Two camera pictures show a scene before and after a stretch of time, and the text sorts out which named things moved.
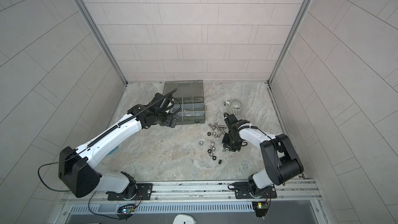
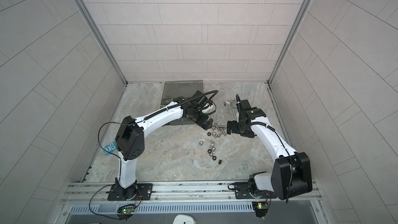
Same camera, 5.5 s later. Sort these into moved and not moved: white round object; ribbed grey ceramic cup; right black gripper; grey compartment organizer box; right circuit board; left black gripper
Moved: left black gripper; right black gripper
Not moved: ribbed grey ceramic cup; right circuit board; grey compartment organizer box; white round object
